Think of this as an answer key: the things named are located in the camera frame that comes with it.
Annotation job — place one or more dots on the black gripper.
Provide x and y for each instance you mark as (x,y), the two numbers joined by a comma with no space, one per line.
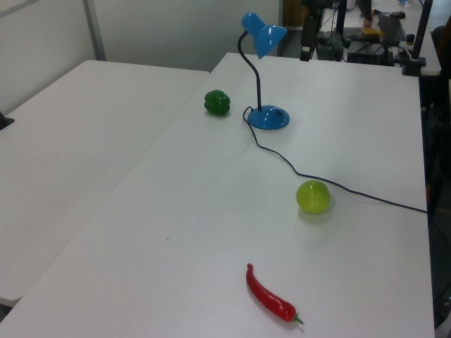
(308,31)

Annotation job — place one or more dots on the blue gooseneck desk lamp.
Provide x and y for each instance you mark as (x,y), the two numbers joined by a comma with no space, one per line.
(267,118)

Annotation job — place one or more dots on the thin black background pole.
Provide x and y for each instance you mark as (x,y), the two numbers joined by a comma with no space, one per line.
(341,17)

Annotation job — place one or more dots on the black electronics box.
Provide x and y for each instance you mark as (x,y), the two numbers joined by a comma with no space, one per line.
(370,53)

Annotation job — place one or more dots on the small yellow object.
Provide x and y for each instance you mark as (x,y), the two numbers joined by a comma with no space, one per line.
(372,31)

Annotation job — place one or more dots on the black computer keyboard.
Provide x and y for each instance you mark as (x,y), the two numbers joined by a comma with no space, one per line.
(392,26)

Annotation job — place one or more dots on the black computer mouse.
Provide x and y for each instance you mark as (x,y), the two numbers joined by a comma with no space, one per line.
(397,14)

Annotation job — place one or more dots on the dark green bell pepper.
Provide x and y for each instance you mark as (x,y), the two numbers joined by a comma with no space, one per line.
(216,103)

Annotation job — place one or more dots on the dark office chair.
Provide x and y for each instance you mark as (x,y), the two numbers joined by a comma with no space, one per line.
(440,105)

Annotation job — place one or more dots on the light green apple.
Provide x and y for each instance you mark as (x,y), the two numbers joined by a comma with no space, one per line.
(313,197)

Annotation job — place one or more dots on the red chili pepper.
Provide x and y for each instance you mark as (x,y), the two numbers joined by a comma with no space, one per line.
(267,297)

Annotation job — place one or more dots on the white adjacent table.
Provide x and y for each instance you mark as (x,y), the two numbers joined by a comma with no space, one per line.
(70,141)

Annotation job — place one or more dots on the black clamped camera pole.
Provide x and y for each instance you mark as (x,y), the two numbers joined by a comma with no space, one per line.
(419,35)

